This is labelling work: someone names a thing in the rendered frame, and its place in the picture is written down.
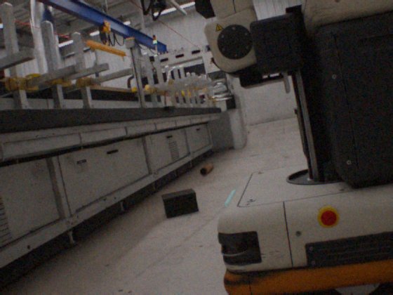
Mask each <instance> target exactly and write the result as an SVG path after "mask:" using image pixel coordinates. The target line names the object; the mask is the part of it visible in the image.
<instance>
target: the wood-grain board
mask: <svg viewBox="0 0 393 295"><path fill-rule="evenodd" d="M7 78H9V77H5V79H2V80H0V82H3V83H6V80H7ZM94 89H97V90H103V91H115V92H129V93H133V92H132V89H125V88H115V87H110V86H98V87H97V88H92V89H91V90H94Z"/></svg>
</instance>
